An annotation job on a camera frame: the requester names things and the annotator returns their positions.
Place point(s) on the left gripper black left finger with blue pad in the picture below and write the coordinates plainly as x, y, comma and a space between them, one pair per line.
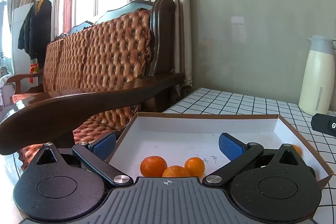
94, 156

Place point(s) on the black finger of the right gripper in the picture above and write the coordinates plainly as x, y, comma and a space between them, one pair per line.
324, 123

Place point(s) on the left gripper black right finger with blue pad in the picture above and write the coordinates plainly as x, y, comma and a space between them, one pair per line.
241, 157

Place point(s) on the orange tufted sofa seat cushion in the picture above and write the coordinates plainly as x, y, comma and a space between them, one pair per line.
93, 128

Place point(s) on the orange in tray corner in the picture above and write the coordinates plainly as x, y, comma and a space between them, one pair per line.
299, 151

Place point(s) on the cream thermos jug grey lid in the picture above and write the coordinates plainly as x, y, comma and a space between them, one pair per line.
319, 76

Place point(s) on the orange in tray right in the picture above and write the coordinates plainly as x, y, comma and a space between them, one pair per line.
195, 166

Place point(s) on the orange in tray left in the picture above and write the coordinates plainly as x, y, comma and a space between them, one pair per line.
153, 166

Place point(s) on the white checkered tablecloth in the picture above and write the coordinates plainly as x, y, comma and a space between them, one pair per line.
208, 101

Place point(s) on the white tray with brown rim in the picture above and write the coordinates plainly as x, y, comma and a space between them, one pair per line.
178, 137

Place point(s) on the orange in tray middle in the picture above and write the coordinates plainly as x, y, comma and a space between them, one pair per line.
175, 171

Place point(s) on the orange tufted sofa back cushion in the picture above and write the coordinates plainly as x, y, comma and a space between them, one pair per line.
107, 54

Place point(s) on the black hanging coat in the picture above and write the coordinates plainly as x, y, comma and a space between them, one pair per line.
35, 32

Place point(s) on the dark wooden sofa frame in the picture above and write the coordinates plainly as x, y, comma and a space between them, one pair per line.
52, 116

